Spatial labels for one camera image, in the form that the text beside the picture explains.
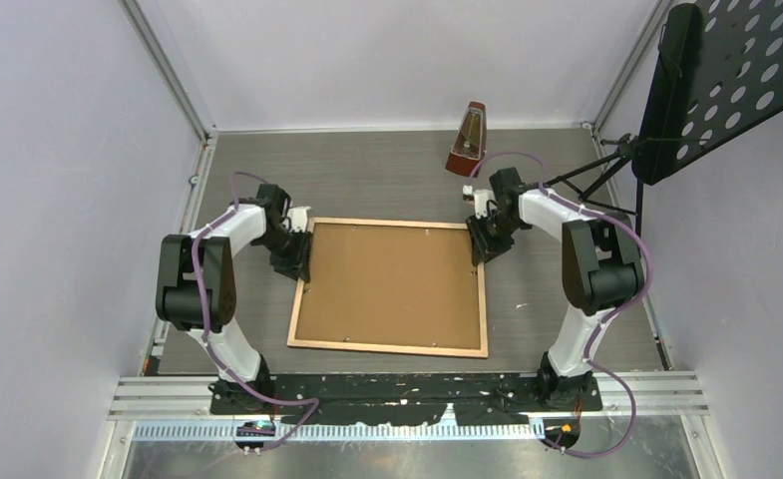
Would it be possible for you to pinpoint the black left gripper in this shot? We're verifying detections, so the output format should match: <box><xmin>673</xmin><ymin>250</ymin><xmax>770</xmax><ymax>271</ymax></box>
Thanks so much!
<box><xmin>256</xmin><ymin>227</ymin><xmax>312</xmax><ymax>282</ymax></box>

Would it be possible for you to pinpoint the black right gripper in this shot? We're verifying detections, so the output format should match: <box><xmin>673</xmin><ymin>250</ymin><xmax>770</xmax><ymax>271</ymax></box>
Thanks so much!
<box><xmin>466</xmin><ymin>210</ymin><xmax>524</xmax><ymax>266</ymax></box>

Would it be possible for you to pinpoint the light wooden picture frame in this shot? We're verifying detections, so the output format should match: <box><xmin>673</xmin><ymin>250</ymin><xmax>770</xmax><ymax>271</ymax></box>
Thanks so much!
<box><xmin>286</xmin><ymin>217</ymin><xmax>490</xmax><ymax>360</ymax></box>

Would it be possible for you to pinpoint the brown cardboard backing board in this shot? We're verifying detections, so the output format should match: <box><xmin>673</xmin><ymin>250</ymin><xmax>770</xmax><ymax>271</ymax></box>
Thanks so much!
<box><xmin>294</xmin><ymin>223</ymin><xmax>482</xmax><ymax>350</ymax></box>

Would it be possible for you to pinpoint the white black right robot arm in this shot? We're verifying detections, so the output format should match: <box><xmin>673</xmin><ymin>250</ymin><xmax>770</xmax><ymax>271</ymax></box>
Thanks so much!
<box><xmin>462</xmin><ymin>168</ymin><xmax>646</xmax><ymax>410</ymax></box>

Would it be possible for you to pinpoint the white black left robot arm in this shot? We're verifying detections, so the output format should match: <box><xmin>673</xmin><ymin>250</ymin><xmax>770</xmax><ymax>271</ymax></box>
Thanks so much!
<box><xmin>155</xmin><ymin>184</ymin><xmax>312</xmax><ymax>413</ymax></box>

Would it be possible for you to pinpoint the brown wooden metronome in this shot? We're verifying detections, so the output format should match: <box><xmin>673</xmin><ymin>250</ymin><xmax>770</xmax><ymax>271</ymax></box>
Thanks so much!
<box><xmin>445</xmin><ymin>102</ymin><xmax>487</xmax><ymax>178</ymax></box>

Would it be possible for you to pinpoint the black perforated music stand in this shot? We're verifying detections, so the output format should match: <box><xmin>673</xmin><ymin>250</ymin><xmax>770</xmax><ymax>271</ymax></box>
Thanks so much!
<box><xmin>550</xmin><ymin>1</ymin><xmax>783</xmax><ymax>205</ymax></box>

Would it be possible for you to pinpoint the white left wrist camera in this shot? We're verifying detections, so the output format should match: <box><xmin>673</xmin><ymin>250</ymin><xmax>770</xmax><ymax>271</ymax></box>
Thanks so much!
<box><xmin>285</xmin><ymin>207</ymin><xmax>311</xmax><ymax>234</ymax></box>

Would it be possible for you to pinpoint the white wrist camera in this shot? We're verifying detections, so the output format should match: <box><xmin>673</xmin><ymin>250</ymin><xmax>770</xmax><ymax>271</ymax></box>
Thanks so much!
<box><xmin>462</xmin><ymin>185</ymin><xmax>496</xmax><ymax>220</ymax></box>
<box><xmin>285</xmin><ymin>207</ymin><xmax>311</xmax><ymax>234</ymax></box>

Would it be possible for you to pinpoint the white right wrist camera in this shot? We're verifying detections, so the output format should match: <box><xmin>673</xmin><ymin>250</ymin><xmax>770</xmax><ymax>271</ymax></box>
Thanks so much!
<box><xmin>462</xmin><ymin>185</ymin><xmax>496</xmax><ymax>220</ymax></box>

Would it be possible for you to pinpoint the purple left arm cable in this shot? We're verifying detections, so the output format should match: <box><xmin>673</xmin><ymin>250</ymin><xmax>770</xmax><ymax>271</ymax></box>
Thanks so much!
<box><xmin>191</xmin><ymin>171</ymin><xmax>321</xmax><ymax>454</ymax></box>

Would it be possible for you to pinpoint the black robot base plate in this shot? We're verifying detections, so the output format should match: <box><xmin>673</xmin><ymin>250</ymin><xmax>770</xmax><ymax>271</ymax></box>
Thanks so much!
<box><xmin>207</xmin><ymin>373</ymin><xmax>602</xmax><ymax>426</ymax></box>

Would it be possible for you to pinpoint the aluminium extrusion rail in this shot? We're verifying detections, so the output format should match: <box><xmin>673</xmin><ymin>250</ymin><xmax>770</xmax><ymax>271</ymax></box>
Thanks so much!
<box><xmin>109</xmin><ymin>371</ymin><xmax>710</xmax><ymax>442</ymax></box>

